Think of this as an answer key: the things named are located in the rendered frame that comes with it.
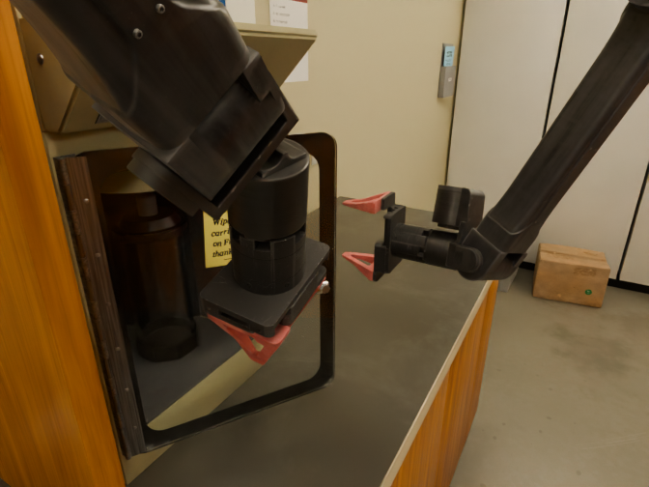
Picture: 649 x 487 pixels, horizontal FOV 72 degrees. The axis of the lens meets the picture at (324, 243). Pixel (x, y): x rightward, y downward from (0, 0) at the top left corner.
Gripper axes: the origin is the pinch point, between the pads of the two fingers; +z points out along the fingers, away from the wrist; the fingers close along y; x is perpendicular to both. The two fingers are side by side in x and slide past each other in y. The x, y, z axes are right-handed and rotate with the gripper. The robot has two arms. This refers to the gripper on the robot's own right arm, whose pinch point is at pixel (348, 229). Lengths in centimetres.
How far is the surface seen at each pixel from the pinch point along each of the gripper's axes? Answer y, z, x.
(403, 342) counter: -26.1, -8.6, -8.7
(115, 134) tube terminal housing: 20.3, 11.9, 33.1
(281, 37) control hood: 30.1, 0.7, 16.7
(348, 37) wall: 33, 55, -106
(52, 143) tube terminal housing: 20.5, 11.9, 40.1
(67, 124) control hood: 22.6, 8.4, 40.2
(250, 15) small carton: 32.4, 3.8, 18.5
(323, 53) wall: 28, 55, -86
